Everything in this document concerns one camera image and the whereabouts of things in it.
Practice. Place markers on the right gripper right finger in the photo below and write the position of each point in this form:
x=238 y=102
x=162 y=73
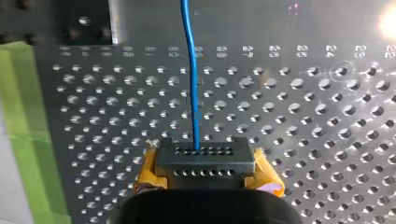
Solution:
x=264 y=175

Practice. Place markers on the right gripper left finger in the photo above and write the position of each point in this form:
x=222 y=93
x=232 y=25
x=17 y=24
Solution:
x=148 y=174

